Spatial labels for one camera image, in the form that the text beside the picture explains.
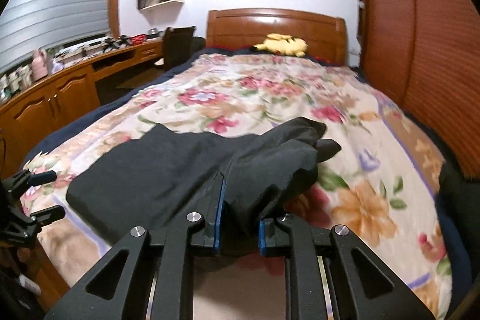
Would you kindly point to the wooden bed headboard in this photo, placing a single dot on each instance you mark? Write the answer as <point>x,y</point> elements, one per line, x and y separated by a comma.
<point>241,28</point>

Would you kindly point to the black zip jacket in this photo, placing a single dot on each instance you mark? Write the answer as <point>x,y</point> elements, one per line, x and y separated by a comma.
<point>151,181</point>

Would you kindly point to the dark wooden chair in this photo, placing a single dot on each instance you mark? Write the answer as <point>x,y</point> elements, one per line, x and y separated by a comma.
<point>176,47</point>

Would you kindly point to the red basket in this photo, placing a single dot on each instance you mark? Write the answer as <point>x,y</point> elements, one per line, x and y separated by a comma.
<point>138,39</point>

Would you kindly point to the wooden desk cabinet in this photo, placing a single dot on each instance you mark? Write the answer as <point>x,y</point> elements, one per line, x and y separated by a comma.
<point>60,99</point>

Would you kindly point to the pink bottle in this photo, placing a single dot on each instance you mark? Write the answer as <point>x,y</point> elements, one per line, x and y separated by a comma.
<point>39,65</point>

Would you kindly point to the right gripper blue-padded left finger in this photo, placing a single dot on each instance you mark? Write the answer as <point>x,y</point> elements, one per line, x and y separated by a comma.
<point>149,274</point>

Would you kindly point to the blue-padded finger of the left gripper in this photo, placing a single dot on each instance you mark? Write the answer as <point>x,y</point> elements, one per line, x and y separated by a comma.
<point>24,180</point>
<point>45,217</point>

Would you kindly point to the yellow plush toy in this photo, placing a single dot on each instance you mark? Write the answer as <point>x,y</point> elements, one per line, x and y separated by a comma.
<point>283,45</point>

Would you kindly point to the wooden louvered wardrobe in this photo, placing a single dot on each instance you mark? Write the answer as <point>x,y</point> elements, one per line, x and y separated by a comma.
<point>424,54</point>

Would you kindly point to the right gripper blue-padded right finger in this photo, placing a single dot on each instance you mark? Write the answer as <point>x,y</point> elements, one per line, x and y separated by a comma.
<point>333,274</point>

